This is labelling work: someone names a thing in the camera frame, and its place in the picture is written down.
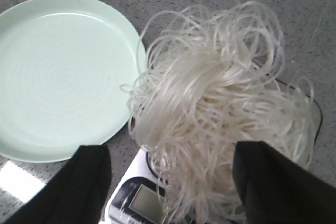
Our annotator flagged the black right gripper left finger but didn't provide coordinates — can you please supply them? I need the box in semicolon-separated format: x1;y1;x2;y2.
1;145;112;223

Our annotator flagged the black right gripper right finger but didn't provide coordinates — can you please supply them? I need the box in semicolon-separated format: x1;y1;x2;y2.
233;141;335;223

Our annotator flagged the white vermicelli noodle bundle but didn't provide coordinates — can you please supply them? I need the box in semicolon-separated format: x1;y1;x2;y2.
128;0;315;223

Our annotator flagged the black silver kitchen scale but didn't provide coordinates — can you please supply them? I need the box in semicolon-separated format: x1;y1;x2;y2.
100;77;323;224

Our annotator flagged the light green round plate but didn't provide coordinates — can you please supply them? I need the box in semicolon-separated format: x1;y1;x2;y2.
1;0;145;163

